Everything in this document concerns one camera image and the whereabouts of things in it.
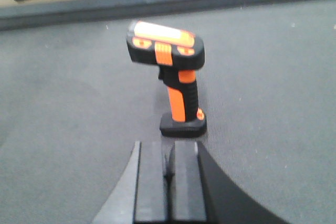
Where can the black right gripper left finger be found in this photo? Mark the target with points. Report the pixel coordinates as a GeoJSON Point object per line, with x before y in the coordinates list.
{"type": "Point", "coordinates": [140, 195]}

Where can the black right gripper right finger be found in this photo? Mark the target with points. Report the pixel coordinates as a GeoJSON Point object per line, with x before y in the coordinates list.
{"type": "Point", "coordinates": [201, 192]}

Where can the orange black barcode scanner gun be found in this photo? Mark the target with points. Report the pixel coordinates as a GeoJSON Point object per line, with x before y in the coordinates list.
{"type": "Point", "coordinates": [178, 54]}

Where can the dark grey table mat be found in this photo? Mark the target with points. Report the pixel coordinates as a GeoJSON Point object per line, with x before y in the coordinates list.
{"type": "Point", "coordinates": [73, 104]}

